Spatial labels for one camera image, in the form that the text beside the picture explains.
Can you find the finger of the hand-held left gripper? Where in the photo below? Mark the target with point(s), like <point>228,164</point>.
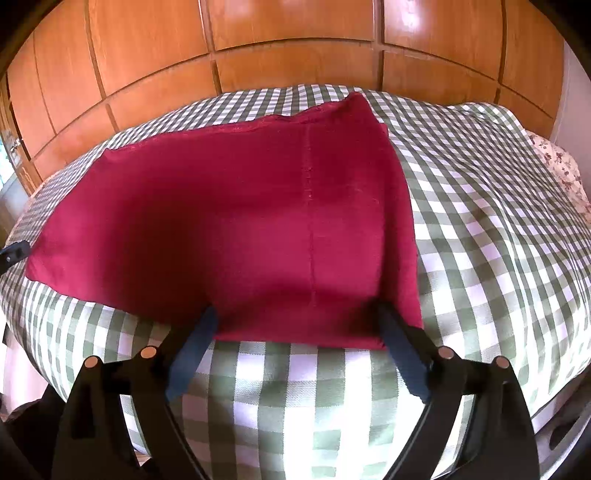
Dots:
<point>16,253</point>

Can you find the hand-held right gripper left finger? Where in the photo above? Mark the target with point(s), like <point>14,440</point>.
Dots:
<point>191,355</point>

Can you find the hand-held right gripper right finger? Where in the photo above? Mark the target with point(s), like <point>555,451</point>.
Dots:
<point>402,355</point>

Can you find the burgundy embroidered sweater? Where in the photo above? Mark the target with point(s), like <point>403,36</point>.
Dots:
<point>207,230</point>

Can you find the green white checked blanket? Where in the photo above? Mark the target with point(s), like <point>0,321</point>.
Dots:
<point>485,240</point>

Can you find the dark cloth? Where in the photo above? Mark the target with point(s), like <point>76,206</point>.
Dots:
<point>27,434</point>

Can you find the floral print pillow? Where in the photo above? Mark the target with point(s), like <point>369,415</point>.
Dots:
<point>564,168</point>

